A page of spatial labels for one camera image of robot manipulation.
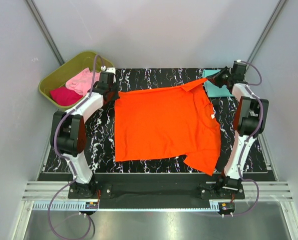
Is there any orange t shirt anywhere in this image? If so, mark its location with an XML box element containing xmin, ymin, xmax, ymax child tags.
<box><xmin>114</xmin><ymin>78</ymin><xmax>221</xmax><ymax>176</ymax></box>

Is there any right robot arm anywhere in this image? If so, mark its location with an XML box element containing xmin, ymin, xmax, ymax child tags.
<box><xmin>207</xmin><ymin>60</ymin><xmax>269</xmax><ymax>198</ymax></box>

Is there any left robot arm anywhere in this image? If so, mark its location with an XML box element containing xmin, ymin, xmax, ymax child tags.
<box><xmin>50</xmin><ymin>67</ymin><xmax>119</xmax><ymax>198</ymax></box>

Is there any folded teal t shirt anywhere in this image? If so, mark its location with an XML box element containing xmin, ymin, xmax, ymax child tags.
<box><xmin>203</xmin><ymin>69</ymin><xmax>233</xmax><ymax>98</ymax></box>

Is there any pink t shirt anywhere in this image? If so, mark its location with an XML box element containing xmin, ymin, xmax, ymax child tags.
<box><xmin>65</xmin><ymin>68</ymin><xmax>93</xmax><ymax>96</ymax></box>

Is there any olive green plastic bin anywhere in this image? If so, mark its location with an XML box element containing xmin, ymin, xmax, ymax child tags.
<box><xmin>38</xmin><ymin>51</ymin><xmax>114</xmax><ymax>115</ymax></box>

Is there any magenta t shirt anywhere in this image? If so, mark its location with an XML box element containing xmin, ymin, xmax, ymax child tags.
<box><xmin>50</xmin><ymin>86</ymin><xmax>83</xmax><ymax>107</ymax></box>

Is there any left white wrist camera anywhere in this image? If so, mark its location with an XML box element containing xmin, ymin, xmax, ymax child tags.
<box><xmin>101</xmin><ymin>65</ymin><xmax>116</xmax><ymax>74</ymax></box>

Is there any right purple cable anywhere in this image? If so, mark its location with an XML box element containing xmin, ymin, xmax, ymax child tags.
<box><xmin>223</xmin><ymin>59</ymin><xmax>264</xmax><ymax>217</ymax></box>

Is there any purple cable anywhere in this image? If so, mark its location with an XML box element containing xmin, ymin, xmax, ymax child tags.
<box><xmin>223</xmin><ymin>59</ymin><xmax>264</xmax><ymax>217</ymax></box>
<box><xmin>46</xmin><ymin>54</ymin><xmax>107</xmax><ymax>240</ymax></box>

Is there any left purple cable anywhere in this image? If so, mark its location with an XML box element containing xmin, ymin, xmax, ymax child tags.
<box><xmin>46</xmin><ymin>54</ymin><xmax>107</xmax><ymax>240</ymax></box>

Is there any right aluminium frame post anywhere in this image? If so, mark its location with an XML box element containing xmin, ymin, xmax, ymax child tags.
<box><xmin>246</xmin><ymin>0</ymin><xmax>289</xmax><ymax>64</ymax></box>

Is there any aluminium frame post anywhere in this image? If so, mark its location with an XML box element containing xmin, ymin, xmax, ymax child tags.
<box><xmin>24</xmin><ymin>0</ymin><xmax>65</xmax><ymax>66</ymax></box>
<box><xmin>246</xmin><ymin>0</ymin><xmax>289</xmax><ymax>64</ymax></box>

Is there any left aluminium frame post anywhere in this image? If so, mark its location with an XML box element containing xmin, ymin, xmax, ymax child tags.
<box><xmin>24</xmin><ymin>0</ymin><xmax>65</xmax><ymax>66</ymax></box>

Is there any slotted cable duct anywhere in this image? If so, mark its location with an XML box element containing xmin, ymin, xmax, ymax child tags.
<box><xmin>32</xmin><ymin>201</ymin><xmax>236</xmax><ymax>213</ymax></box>

